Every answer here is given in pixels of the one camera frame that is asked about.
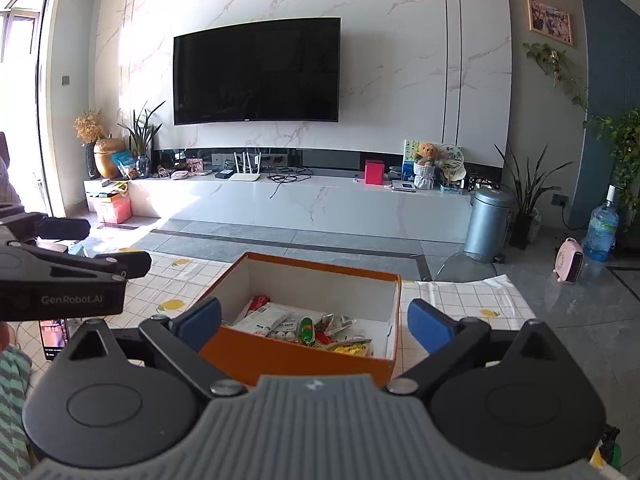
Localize silver trash bin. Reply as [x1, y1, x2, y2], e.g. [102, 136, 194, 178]
[463, 187, 515, 263]

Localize lemon print checked tablecloth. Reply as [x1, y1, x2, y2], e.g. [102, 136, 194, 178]
[65, 246, 622, 480]

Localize hanging vine plant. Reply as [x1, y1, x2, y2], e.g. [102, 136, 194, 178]
[522, 42, 640, 233]

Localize silver snack packet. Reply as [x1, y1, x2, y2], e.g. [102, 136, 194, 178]
[314, 312, 354, 337]

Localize round paper fan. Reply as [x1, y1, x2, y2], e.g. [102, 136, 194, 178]
[439, 143, 467, 182]

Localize landscape painting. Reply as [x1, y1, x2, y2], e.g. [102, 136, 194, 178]
[402, 138, 426, 182]

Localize pink heater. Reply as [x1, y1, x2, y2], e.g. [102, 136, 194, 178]
[553, 237, 585, 286]

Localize white snack packet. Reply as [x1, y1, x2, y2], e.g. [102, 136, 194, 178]
[231, 302, 294, 339]

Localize dried flower vase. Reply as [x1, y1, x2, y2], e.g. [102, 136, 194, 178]
[73, 109, 106, 180]

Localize black cables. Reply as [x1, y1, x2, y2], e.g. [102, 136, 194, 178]
[267, 166, 315, 200]

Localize blue packet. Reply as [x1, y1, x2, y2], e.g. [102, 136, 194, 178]
[110, 151, 136, 179]

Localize teddy bear bouquet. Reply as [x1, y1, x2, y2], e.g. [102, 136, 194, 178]
[413, 142, 444, 191]

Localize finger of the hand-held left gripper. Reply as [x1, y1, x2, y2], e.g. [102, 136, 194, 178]
[15, 245, 152, 283]
[35, 216, 92, 242]

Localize white marble television console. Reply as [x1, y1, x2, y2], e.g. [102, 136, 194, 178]
[83, 172, 474, 247]

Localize pink storage box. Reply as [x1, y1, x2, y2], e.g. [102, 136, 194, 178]
[94, 194, 133, 225]

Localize smartphone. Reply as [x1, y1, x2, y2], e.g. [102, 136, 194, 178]
[38, 317, 69, 361]

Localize yellow snack packet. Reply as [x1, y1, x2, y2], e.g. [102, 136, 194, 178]
[331, 336, 374, 359]

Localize transparent chair back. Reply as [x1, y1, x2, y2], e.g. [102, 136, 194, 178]
[433, 251, 499, 284]

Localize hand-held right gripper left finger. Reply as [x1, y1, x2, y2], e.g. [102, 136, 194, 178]
[66, 297, 247, 397]

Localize potted grass plant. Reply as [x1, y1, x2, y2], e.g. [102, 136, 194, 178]
[117, 101, 167, 179]

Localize framed wall picture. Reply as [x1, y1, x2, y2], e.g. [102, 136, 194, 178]
[525, 0, 575, 47]

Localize black curved television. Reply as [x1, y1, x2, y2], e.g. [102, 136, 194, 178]
[172, 17, 343, 126]

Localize potted long-leaf plant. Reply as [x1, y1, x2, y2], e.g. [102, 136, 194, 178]
[493, 142, 574, 251]

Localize blue water bottle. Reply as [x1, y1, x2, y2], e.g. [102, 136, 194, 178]
[583, 184, 620, 263]

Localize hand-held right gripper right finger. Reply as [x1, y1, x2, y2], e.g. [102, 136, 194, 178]
[384, 298, 557, 397]

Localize round wooden vase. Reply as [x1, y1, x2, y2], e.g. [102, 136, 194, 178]
[93, 137, 126, 180]

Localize orange cardboard box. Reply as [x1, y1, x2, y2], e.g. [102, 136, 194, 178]
[197, 251, 403, 389]

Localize white router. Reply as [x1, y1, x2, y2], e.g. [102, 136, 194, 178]
[227, 149, 261, 183]

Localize green striped cloth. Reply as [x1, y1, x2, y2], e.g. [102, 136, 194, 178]
[0, 344, 34, 480]

